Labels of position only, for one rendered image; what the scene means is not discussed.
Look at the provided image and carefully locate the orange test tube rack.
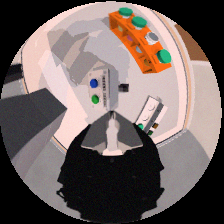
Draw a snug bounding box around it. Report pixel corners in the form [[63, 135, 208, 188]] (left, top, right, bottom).
[[109, 11, 172, 74]]

